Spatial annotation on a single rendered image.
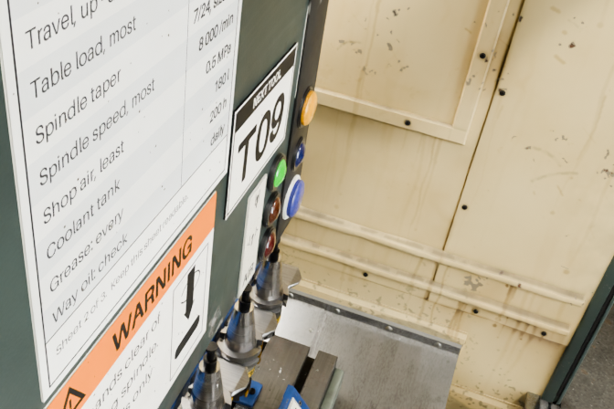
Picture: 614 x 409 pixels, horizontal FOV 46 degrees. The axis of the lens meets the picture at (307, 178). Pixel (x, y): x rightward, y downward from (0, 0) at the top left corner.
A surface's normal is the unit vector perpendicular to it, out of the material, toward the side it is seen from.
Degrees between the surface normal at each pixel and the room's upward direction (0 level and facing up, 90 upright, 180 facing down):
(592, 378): 0
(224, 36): 90
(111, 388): 90
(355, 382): 24
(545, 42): 90
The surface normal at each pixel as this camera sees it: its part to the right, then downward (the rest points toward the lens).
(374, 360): 0.00, -0.53
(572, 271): -0.31, 0.51
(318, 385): 0.14, -0.81
